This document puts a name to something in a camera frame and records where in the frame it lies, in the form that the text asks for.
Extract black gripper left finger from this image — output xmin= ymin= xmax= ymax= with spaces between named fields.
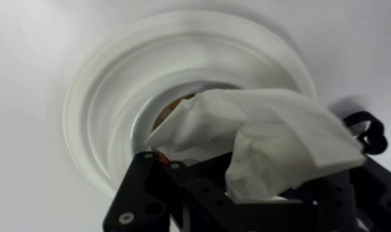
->
xmin=102 ymin=150 xmax=265 ymax=232

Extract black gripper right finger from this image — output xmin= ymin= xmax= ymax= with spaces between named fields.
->
xmin=263 ymin=155 xmax=391 ymax=232

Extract red round item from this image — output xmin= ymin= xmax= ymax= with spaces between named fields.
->
xmin=150 ymin=92 xmax=199 ymax=165

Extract white round plate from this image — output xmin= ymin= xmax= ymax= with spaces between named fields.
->
xmin=62 ymin=11 xmax=319 ymax=197

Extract white paper napkin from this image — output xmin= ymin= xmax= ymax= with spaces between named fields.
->
xmin=143 ymin=88 xmax=368 ymax=204

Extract black binder clip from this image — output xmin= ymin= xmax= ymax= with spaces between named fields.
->
xmin=342 ymin=110 xmax=390 ymax=156

